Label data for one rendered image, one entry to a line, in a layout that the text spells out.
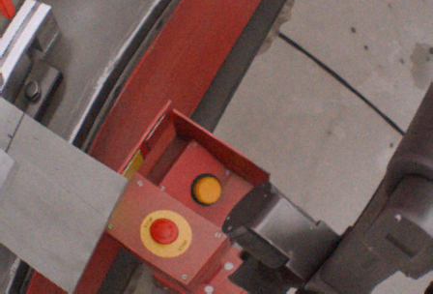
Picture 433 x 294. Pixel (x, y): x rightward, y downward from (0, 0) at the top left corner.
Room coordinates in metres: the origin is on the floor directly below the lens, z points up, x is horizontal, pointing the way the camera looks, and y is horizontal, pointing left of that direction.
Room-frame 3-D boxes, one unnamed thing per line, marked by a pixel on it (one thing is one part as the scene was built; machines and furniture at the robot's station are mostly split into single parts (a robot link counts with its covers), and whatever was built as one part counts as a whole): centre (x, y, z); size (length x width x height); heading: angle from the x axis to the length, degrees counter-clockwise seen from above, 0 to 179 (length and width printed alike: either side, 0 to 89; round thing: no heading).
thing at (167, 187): (0.27, 0.06, 0.75); 0.20 x 0.16 x 0.18; 139
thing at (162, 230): (0.22, 0.08, 0.79); 0.04 x 0.04 x 0.04
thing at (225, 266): (0.27, 0.06, 0.13); 0.10 x 0.10 x 0.01; 49
